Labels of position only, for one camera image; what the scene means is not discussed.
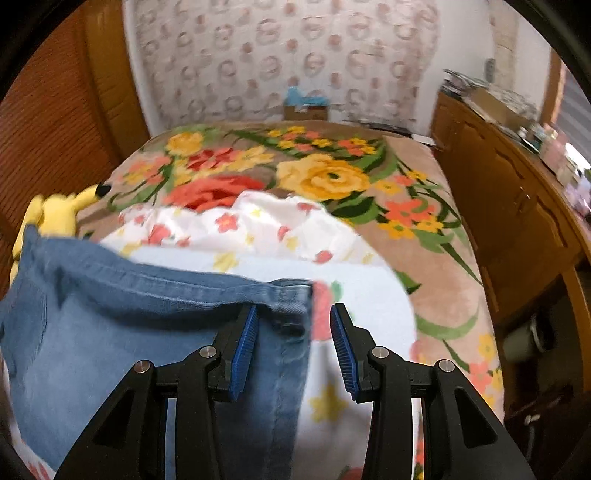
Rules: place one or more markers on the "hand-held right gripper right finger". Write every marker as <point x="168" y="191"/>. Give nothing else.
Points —
<point x="342" y="346"/>

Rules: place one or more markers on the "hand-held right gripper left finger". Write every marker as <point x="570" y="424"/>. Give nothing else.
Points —
<point x="244" y="341"/>

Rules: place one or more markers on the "blue denim pants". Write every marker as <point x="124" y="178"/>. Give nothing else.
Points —
<point x="92" y="346"/>

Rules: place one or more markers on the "white flower print sheet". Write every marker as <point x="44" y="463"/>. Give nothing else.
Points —
<point x="369" y="314"/>

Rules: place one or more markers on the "brown floral blanket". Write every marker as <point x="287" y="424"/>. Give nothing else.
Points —
<point x="332" y="175"/>

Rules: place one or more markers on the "grey mug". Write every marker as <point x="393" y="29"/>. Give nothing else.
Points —
<point x="521" y="339"/>

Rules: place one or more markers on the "brown wooden dresser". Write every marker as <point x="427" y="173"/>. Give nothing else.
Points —
<point x="498" y="184"/>

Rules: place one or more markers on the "yellow plush toy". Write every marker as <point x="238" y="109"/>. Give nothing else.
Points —
<point x="57" y="210"/>

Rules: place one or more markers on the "small cardboard box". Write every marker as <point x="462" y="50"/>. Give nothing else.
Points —
<point x="304" y="113"/>

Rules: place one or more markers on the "light blue cloth item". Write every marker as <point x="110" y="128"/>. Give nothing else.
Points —
<point x="304" y="98"/>

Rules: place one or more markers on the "pile of clutter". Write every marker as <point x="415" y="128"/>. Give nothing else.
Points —
<point x="508" y="104"/>

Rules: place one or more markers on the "brown wooden wardrobe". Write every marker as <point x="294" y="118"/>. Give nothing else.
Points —
<point x="55" y="115"/>

